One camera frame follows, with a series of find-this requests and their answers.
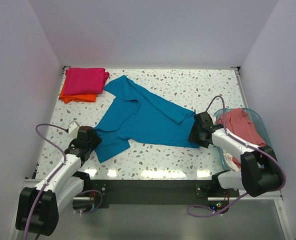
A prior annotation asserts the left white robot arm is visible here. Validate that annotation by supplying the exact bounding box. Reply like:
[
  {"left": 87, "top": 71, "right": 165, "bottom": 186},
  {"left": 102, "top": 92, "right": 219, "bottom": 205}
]
[{"left": 15, "top": 123, "right": 103, "bottom": 239}]

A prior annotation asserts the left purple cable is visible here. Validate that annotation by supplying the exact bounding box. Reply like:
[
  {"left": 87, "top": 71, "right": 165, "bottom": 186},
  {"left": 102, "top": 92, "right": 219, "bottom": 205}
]
[{"left": 22, "top": 123, "right": 71, "bottom": 240}]

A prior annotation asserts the folded orange t shirt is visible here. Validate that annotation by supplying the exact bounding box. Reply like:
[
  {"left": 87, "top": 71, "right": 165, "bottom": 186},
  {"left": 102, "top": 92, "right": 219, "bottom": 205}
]
[{"left": 58, "top": 86, "right": 97, "bottom": 104}]

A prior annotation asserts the white t shirt in basket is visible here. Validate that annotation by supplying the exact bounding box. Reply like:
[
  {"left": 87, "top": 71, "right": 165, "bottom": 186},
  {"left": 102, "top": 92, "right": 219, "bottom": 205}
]
[{"left": 223, "top": 150, "right": 241, "bottom": 172}]

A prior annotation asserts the aluminium table frame rail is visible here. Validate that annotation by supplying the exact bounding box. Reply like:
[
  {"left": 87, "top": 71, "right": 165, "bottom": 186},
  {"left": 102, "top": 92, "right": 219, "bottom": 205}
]
[{"left": 22, "top": 174, "right": 285, "bottom": 203}]

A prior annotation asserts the pink t shirt in basket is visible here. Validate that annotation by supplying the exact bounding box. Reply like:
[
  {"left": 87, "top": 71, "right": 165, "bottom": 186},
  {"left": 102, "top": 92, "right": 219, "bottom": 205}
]
[{"left": 216, "top": 108, "right": 267, "bottom": 172}]

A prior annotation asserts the folded magenta t shirt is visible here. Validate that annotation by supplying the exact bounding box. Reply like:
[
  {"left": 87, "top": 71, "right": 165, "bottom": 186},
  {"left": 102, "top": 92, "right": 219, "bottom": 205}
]
[{"left": 63, "top": 67, "right": 110, "bottom": 96}]

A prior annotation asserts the purple cable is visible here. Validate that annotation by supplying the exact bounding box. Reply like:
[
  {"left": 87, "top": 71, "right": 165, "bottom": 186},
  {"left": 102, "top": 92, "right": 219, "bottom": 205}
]
[
  {"left": 186, "top": 95, "right": 287, "bottom": 218},
  {"left": 22, "top": 123, "right": 71, "bottom": 240}
]

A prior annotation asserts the blue t shirt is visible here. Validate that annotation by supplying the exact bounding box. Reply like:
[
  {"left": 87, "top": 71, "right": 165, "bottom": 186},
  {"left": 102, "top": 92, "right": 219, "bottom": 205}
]
[{"left": 95, "top": 75, "right": 198, "bottom": 163}]

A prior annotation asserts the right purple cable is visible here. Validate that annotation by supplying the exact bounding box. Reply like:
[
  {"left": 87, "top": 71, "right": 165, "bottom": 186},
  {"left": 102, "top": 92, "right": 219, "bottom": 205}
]
[{"left": 186, "top": 95, "right": 287, "bottom": 218}]

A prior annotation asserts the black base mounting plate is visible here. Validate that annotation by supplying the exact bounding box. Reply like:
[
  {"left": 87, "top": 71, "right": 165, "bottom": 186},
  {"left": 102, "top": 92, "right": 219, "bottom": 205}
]
[{"left": 85, "top": 179, "right": 239, "bottom": 209}]

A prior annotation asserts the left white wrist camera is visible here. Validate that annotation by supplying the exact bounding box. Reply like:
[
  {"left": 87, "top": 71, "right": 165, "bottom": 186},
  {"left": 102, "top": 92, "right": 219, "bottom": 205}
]
[{"left": 67, "top": 121, "right": 80, "bottom": 138}]

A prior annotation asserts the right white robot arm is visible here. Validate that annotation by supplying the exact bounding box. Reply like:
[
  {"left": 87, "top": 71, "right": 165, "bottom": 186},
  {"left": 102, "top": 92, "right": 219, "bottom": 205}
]
[{"left": 188, "top": 112, "right": 286, "bottom": 197}]

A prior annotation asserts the clear teal plastic basket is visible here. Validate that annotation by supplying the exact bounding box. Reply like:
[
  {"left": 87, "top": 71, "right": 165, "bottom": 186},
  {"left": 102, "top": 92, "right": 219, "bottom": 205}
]
[{"left": 219, "top": 108, "right": 271, "bottom": 170}]

